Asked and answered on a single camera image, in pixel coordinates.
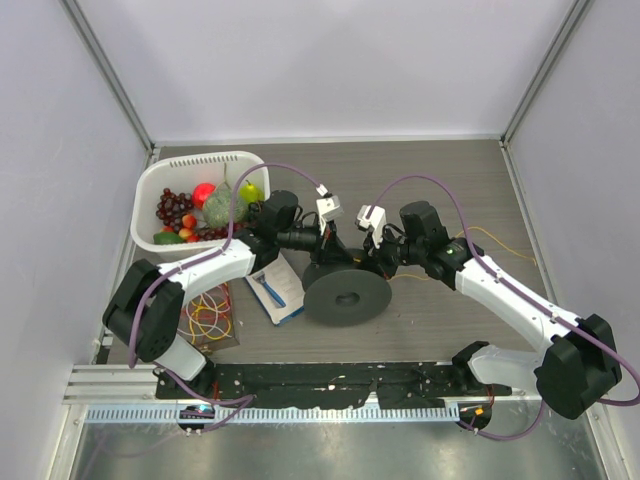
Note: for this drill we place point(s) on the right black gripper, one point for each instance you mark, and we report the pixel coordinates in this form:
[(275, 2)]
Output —
[(374, 259)]

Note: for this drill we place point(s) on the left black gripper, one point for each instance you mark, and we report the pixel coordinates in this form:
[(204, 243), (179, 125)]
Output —
[(332, 251)]

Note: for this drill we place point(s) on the grey perforated cable spool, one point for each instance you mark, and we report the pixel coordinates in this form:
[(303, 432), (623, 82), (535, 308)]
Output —
[(343, 295)]

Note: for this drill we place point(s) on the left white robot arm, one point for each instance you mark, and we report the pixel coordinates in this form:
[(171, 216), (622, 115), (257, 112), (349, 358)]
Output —
[(145, 310)]

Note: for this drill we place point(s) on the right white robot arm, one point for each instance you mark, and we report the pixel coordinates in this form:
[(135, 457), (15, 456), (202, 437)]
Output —
[(570, 364)]

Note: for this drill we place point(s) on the razor in white box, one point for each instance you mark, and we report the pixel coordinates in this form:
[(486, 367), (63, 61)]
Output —
[(278, 290)]

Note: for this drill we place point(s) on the green netted melon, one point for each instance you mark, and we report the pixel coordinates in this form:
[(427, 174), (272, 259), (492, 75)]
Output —
[(221, 207)]

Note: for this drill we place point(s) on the red apple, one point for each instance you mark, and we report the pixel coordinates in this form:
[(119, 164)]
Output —
[(201, 192)]

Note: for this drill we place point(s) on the small peach fruit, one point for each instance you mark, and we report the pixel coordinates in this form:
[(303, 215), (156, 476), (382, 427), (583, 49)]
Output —
[(184, 226)]

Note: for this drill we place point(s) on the white plastic basket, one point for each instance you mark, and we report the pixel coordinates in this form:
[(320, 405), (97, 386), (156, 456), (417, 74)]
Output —
[(226, 170)]

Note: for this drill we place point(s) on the green leaf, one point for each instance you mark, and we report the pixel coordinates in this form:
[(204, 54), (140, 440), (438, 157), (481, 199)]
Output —
[(167, 238)]

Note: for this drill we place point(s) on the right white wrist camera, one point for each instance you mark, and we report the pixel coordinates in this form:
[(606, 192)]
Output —
[(371, 219)]

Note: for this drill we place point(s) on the clear tray of cables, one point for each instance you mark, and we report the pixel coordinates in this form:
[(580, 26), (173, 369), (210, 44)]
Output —
[(207, 320)]

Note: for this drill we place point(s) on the black mounting base plate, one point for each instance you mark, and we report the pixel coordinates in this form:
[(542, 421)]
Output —
[(397, 385)]

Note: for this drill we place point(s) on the white slotted cable duct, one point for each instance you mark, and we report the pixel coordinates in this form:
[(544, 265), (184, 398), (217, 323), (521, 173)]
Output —
[(193, 414)]

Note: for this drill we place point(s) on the aluminium rail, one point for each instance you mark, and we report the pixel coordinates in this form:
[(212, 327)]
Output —
[(102, 384)]

